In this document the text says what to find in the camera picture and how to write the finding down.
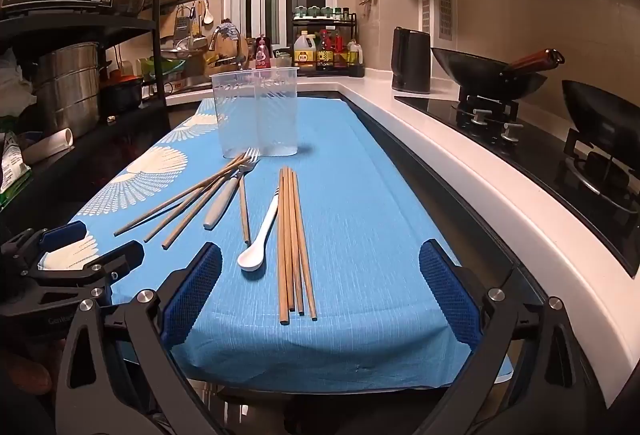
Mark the glass jar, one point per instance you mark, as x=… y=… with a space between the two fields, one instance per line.
x=282 y=61

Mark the metal kitchen faucet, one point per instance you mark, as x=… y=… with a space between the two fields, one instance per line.
x=220 y=35

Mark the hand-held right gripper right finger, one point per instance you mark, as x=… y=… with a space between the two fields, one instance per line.
x=450 y=297

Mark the green plastic basin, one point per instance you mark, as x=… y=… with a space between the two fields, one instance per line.
x=165 y=65

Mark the person's left hand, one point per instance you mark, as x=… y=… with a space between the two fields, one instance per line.
x=25 y=377

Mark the white plastic bag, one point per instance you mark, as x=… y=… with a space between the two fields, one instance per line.
x=12 y=85

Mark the row of spice jars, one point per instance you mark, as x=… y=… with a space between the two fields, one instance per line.
x=315 y=12

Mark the wide wall vent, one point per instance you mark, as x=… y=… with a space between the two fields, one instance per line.
x=445 y=10

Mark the black electric kettle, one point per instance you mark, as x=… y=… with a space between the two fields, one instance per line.
x=410 y=65

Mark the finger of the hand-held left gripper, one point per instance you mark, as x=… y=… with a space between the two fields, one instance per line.
x=117 y=259
x=62 y=236

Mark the hanging white ladle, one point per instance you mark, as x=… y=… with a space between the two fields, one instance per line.
x=208 y=17

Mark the green snack bag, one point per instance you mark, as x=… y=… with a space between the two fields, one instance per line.
x=12 y=170

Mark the stainless steel stockpot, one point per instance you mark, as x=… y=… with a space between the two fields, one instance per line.
x=70 y=90

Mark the white roll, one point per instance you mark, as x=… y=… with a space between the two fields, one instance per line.
x=50 y=146

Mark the clear plastic utensil holder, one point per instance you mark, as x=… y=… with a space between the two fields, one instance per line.
x=260 y=115

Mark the narrow wall vent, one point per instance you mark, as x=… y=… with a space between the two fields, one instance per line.
x=425 y=7

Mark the black spice rack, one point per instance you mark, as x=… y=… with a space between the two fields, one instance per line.
x=358 y=71

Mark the black burner grate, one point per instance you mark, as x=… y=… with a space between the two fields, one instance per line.
x=492 y=107
x=600 y=170

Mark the black glass gas stove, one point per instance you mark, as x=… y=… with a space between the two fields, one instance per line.
x=540 y=150

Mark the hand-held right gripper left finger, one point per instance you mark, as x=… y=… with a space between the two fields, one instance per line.
x=192 y=297

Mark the hanging metal grater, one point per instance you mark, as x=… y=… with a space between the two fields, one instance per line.
x=181 y=25

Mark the metal stove knob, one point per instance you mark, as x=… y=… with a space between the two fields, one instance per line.
x=510 y=132
x=480 y=116

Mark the stainless steel bowl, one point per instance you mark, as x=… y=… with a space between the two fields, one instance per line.
x=182 y=49

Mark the pink dish soap bottle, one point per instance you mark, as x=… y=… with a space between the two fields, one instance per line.
x=262 y=57

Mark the white oil jug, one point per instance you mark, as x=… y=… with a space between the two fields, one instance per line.
x=303 y=55

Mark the blue patterned tablecloth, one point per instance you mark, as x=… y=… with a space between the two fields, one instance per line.
x=360 y=240

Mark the black shelving rack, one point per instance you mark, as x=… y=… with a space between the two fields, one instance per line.
x=75 y=26

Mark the red cap sauce bottle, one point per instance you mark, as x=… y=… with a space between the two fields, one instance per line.
x=340 y=49

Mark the dark soy sauce bottle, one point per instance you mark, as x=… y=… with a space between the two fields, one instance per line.
x=325 y=52

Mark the black pot red lid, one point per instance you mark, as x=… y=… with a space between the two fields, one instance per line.
x=120 y=95

